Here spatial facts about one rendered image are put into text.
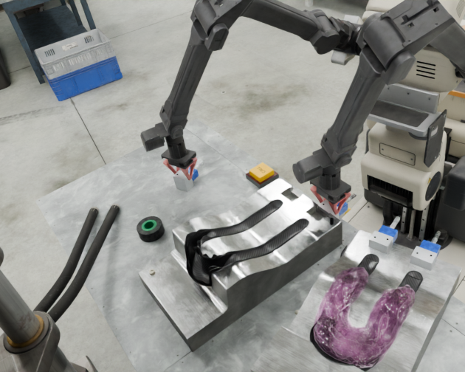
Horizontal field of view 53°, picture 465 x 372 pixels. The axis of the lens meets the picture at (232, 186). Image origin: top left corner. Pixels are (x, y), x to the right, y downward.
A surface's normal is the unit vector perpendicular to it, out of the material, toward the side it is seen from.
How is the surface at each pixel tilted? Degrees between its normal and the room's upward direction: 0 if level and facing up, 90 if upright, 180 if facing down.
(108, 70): 91
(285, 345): 0
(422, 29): 37
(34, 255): 0
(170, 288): 0
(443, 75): 98
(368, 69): 91
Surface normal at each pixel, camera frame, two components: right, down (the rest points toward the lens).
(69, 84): 0.48, 0.52
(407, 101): -0.68, 0.55
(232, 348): -0.15, -0.75
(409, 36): -0.35, -0.21
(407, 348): -0.32, -0.56
